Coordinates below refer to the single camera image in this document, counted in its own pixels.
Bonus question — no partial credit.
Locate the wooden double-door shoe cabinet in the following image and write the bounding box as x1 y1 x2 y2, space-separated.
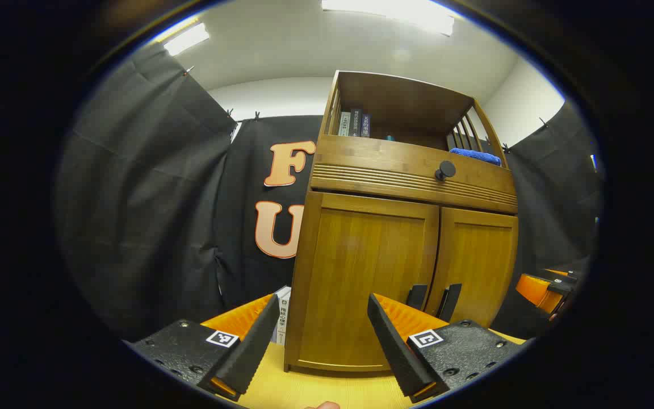
283 70 519 374

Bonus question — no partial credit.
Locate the small ceiling light panel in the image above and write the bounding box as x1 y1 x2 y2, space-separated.
162 23 211 56

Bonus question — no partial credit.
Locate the wooden drawer with black knob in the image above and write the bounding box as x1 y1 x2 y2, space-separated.
310 135 519 215

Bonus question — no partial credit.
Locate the wooden shoe cabinet door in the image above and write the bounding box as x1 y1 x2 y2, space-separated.
425 207 519 330
299 192 440 370

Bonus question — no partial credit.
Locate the black backdrop cloth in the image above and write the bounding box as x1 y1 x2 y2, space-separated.
54 43 606 341

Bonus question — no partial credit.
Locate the blue towel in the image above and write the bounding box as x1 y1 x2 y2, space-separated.
449 148 502 167

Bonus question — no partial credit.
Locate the white book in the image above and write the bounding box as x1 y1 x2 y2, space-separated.
273 286 292 346

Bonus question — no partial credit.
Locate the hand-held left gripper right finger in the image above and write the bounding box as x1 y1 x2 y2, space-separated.
367 293 527 404

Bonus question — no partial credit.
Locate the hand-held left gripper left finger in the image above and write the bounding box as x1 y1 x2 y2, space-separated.
124 293 281 402

